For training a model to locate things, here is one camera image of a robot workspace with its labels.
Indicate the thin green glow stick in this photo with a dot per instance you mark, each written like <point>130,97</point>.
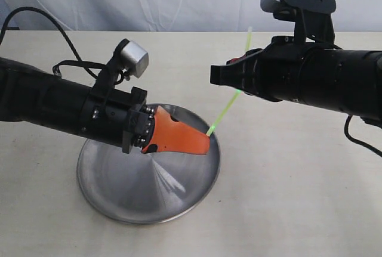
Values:
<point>234,96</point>

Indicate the round stainless steel plate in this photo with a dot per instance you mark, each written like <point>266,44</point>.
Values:
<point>141,188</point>

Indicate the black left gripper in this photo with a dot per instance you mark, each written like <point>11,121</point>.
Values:
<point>125,120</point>

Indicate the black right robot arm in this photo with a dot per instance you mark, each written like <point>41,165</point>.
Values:
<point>314,74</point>

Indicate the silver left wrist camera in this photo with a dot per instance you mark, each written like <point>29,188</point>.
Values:
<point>131,57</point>

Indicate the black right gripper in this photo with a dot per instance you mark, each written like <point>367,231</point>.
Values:
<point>274,73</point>

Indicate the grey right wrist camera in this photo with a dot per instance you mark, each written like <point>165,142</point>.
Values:
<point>312,18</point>

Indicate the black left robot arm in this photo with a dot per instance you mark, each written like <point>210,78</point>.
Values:
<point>29,94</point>

